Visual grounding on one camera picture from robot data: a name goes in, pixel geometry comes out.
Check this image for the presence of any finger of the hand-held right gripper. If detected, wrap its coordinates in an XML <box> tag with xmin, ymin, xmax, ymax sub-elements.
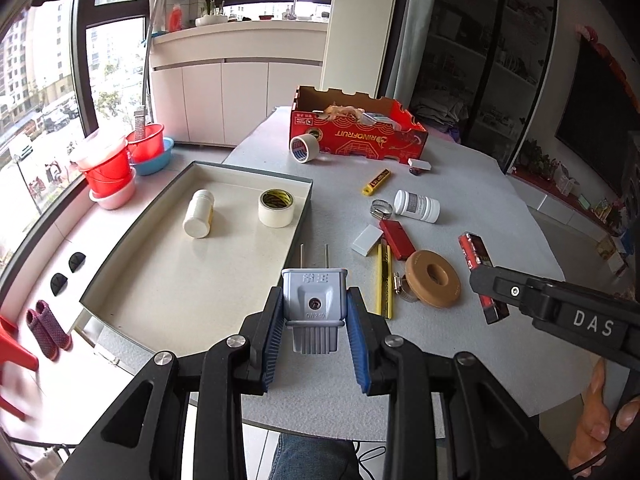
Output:
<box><xmin>469</xmin><ymin>265</ymin><xmax>549</xmax><ymax>329</ymax></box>

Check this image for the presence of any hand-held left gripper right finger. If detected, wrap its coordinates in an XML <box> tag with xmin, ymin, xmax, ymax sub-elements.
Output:
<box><xmin>346</xmin><ymin>286</ymin><xmax>571</xmax><ymax>480</ymax></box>

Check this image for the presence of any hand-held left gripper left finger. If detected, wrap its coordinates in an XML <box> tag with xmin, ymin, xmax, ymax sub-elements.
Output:
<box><xmin>57</xmin><ymin>286</ymin><xmax>286</xmax><ymax>480</ymax></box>

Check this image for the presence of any red and black long box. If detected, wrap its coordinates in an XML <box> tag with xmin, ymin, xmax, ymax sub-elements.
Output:
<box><xmin>458</xmin><ymin>232</ymin><xmax>510</xmax><ymax>324</ymax></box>

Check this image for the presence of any tan grinding wheel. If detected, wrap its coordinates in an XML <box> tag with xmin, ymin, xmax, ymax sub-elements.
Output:
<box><xmin>404</xmin><ymin>250</ymin><xmax>461</xmax><ymax>306</ymax></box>

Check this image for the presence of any grey plug adapter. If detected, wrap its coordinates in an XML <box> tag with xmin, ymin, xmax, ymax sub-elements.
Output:
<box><xmin>281</xmin><ymin>244</ymin><xmax>349</xmax><ymax>356</ymax></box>

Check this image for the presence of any small white box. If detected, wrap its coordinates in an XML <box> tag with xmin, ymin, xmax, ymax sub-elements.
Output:
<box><xmin>352</xmin><ymin>224</ymin><xmax>385</xmax><ymax>257</ymax></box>

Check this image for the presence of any red metal case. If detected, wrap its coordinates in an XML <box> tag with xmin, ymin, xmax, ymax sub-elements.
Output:
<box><xmin>379</xmin><ymin>219</ymin><xmax>416</xmax><ymax>261</ymax></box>

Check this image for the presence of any grey tray with beige inside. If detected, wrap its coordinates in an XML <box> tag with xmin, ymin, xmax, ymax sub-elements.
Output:
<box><xmin>79</xmin><ymin>160</ymin><xmax>314</xmax><ymax>361</ymax></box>

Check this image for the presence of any person's right hand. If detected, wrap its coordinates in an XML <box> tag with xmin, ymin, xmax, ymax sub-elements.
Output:
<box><xmin>569</xmin><ymin>359</ymin><xmax>626</xmax><ymax>468</ymax></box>

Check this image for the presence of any white television console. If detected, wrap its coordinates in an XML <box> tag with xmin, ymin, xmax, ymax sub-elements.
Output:
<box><xmin>506</xmin><ymin>169</ymin><xmax>632</xmax><ymax>263</ymax></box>

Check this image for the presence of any white bottle with grey label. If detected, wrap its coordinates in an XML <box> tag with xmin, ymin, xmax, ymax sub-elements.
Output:
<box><xmin>393</xmin><ymin>189</ymin><xmax>441</xmax><ymax>222</ymax></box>

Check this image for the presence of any person's jeans leg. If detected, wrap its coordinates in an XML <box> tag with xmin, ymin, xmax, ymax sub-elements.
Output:
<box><xmin>267</xmin><ymin>432</ymin><xmax>362</xmax><ymax>480</ymax></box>

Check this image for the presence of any tape roll with yellow-black core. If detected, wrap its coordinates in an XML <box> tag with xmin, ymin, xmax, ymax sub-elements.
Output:
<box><xmin>258</xmin><ymin>189</ymin><xmax>296</xmax><ymax>228</ymax></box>

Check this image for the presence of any green potted plant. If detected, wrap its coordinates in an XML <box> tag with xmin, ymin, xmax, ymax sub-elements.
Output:
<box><xmin>519</xmin><ymin>139</ymin><xmax>562</xmax><ymax>182</ymax></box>

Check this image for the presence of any plain white plastic bottle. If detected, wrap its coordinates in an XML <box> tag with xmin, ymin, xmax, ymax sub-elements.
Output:
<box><xmin>182</xmin><ymin>189</ymin><xmax>216</xmax><ymax>238</ymax></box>

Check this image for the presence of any yellow utility knife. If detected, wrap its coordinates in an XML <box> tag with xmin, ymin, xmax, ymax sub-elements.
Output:
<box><xmin>362</xmin><ymin>168</ymin><xmax>392</xmax><ymax>197</ymax></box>

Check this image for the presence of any tape roll with red-blue core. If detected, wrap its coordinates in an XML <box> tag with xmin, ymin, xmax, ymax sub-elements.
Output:
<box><xmin>289</xmin><ymin>135</ymin><xmax>322</xmax><ymax>164</ymax></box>

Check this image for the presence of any red cardboard box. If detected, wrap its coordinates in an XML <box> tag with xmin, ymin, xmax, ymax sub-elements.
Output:
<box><xmin>289</xmin><ymin>85</ymin><xmax>430</xmax><ymax>166</ymax></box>

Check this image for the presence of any black television screen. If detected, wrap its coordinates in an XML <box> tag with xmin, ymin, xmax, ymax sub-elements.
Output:
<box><xmin>554</xmin><ymin>39</ymin><xmax>640</xmax><ymax>202</ymax></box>

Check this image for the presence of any pink plastic basin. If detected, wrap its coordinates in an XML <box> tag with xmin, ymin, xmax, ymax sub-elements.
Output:
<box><xmin>89</xmin><ymin>177</ymin><xmax>137</xmax><ymax>210</ymax></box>

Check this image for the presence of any blue plastic basin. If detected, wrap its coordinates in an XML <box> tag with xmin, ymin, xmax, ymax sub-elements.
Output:
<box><xmin>131</xmin><ymin>137</ymin><xmax>175</xmax><ymax>177</ymax></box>

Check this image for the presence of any purple slipper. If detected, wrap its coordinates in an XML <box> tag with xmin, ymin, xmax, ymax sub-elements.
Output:
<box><xmin>36</xmin><ymin>300</ymin><xmax>73</xmax><ymax>352</ymax></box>
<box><xmin>25</xmin><ymin>308</ymin><xmax>60</xmax><ymax>361</ymax></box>

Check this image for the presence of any beige crumpled cloth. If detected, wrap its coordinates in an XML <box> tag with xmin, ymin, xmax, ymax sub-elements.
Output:
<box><xmin>324</xmin><ymin>102</ymin><xmax>370</xmax><ymax>122</ymax></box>

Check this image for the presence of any dark glass display cabinet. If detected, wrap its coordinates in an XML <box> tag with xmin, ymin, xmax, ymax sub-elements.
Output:
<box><xmin>400</xmin><ymin>0</ymin><xmax>557</xmax><ymax>173</ymax></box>

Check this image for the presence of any red plastic basin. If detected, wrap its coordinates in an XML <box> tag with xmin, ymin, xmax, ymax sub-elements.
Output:
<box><xmin>125</xmin><ymin>123</ymin><xmax>166</xmax><ymax>165</ymax></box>

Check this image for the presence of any red bucket with white lid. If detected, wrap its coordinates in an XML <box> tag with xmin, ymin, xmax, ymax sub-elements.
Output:
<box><xmin>74</xmin><ymin>132</ymin><xmax>137</xmax><ymax>199</ymax></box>

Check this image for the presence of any white sideboard cabinet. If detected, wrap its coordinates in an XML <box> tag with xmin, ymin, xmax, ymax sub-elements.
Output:
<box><xmin>149</xmin><ymin>19</ymin><xmax>329</xmax><ymax>149</ymax></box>

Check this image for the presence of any red plastic stool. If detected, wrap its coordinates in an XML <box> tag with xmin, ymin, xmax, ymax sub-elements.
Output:
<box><xmin>0</xmin><ymin>314</ymin><xmax>41</xmax><ymax>422</ymax></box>

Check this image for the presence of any metal mop pole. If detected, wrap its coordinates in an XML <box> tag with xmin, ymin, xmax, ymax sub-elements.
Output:
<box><xmin>133</xmin><ymin>0</ymin><xmax>167</xmax><ymax>142</ymax></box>

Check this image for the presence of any white planter with sprouts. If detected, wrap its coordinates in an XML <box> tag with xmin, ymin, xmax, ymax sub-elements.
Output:
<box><xmin>194</xmin><ymin>0</ymin><xmax>229</xmax><ymax>29</ymax></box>

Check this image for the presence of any black cable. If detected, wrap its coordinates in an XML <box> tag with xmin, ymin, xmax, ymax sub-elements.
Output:
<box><xmin>356</xmin><ymin>441</ymin><xmax>392</xmax><ymax>480</ymax></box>

